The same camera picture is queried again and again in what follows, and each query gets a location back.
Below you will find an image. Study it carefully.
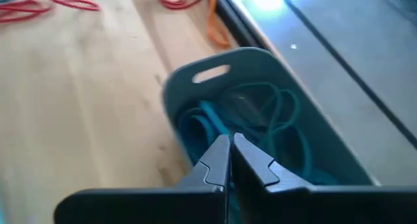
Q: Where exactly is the red rubber band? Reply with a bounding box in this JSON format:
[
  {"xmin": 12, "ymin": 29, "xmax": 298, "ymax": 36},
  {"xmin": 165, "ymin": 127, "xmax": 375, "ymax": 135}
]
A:
[
  {"xmin": 0, "ymin": 0, "xmax": 101, "ymax": 24},
  {"xmin": 155, "ymin": 0, "xmax": 207, "ymax": 10}
]

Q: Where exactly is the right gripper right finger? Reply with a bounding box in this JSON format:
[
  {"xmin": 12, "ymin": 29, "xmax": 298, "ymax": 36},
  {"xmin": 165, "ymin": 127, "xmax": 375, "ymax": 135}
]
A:
[{"xmin": 231, "ymin": 132, "xmax": 417, "ymax": 224}]

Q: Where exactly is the orange rubber band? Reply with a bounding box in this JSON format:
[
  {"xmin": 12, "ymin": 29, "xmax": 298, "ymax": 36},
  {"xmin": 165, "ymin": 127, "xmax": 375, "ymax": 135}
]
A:
[{"xmin": 206, "ymin": 0, "xmax": 233, "ymax": 49}]

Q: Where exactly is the blue-grey plastic basket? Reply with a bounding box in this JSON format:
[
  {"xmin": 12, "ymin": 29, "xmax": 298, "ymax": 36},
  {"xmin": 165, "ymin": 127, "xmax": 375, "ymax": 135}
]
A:
[{"xmin": 162, "ymin": 47, "xmax": 382, "ymax": 192}]

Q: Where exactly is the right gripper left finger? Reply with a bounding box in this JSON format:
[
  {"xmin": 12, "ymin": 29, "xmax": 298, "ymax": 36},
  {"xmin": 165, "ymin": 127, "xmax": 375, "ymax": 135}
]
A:
[{"xmin": 53, "ymin": 134, "xmax": 231, "ymax": 224}]

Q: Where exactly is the thin teal rubber band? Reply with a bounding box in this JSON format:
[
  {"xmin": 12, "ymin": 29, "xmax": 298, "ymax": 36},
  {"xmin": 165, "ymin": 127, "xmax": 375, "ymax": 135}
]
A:
[{"xmin": 224, "ymin": 81, "xmax": 315, "ymax": 182}]

